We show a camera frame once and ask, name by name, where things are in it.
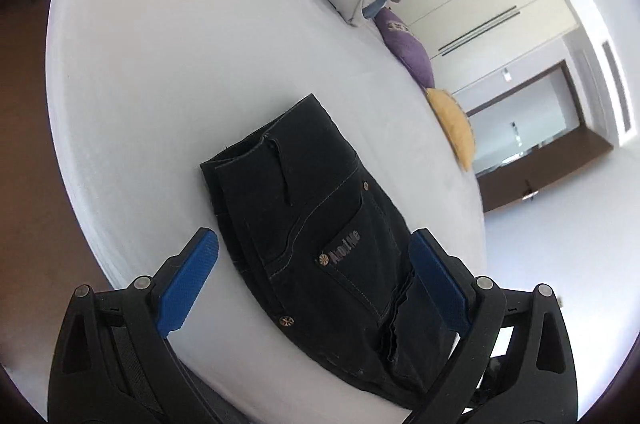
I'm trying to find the black denim pants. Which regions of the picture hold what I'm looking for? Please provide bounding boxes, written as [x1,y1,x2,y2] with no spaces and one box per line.
[200,93,468,410]

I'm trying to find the dark brown door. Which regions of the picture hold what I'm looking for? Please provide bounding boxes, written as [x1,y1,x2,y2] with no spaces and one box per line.
[452,59,615,214]

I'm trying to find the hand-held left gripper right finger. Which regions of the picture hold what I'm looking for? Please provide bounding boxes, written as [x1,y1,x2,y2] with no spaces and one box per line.
[407,228,578,424]

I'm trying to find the yellow cushion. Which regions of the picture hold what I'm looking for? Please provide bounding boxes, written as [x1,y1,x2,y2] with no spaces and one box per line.
[425,87,476,172]

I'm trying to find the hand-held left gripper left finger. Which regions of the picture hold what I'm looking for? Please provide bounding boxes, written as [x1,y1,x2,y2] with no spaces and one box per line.
[47,227,236,424]

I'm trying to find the purple cushion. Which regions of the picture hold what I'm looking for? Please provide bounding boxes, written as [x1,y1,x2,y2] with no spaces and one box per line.
[374,7,436,89]

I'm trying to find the bed with white sheet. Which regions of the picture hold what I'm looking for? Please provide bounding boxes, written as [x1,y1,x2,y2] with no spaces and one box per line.
[45,0,488,424]

